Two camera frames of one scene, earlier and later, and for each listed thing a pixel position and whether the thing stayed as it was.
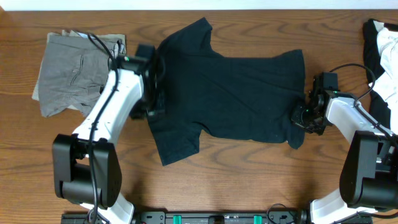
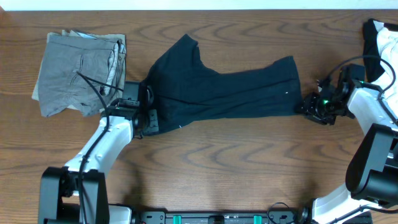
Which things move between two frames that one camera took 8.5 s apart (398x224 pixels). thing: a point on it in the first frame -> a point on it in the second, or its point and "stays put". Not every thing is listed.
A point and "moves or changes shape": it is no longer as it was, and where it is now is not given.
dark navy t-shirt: [247, 99] moves or changes shape
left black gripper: [138, 114] -> [154, 126]
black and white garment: [380, 48] stays put
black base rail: [222, 217] stays put
